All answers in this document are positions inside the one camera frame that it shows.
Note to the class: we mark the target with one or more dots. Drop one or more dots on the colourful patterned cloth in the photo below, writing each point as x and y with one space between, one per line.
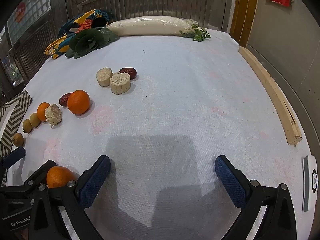
65 27

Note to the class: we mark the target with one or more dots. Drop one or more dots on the striped-edge white tray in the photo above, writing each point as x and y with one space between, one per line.
22 102

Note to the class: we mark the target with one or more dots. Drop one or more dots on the red round window sign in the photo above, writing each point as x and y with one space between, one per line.
20 12

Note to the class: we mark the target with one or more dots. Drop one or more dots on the wrapped white radish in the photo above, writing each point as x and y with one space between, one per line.
150 26

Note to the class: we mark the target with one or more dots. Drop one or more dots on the red date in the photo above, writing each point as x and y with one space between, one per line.
129 72
63 100

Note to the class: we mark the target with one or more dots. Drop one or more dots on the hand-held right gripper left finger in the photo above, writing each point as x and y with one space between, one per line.
95 180

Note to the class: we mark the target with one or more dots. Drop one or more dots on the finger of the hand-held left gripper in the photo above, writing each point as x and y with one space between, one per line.
37 173
13 155

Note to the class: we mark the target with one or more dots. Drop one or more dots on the green bok choy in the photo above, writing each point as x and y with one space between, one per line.
85 42

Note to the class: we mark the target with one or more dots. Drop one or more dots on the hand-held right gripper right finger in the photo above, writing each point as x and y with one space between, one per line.
230 180

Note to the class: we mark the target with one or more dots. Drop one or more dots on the metal gate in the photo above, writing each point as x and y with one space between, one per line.
162 5

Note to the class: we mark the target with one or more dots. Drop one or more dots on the brown longan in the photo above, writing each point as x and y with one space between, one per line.
27 125
35 119
18 139

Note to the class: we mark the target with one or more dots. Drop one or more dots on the peeled sugarcane piece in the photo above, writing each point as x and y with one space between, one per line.
103 76
53 115
120 83

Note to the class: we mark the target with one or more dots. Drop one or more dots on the white flat device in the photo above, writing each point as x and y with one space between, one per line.
307 180

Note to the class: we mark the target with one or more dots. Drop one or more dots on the wooden bar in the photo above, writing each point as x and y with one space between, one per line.
270 87

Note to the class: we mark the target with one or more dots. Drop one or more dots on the orange mandarin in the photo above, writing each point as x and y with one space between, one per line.
42 110
60 177
78 102

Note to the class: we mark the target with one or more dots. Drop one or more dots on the yellow door frame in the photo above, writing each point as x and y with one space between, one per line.
243 10

